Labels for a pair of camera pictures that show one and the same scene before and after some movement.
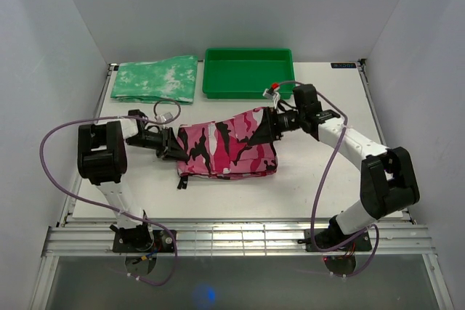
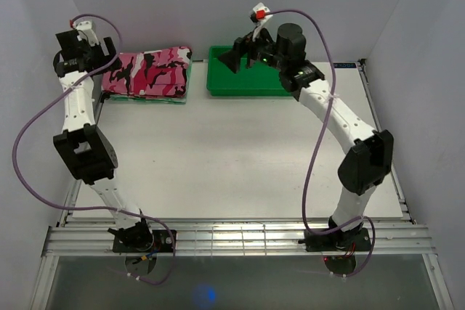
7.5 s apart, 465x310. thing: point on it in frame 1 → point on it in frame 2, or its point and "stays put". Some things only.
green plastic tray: x=247 y=72 stays put
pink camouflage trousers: x=220 y=149 → x=158 y=72
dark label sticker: x=344 y=65 stays put
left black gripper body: x=160 y=141 → x=96 y=54
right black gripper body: x=283 y=122 → x=258 y=49
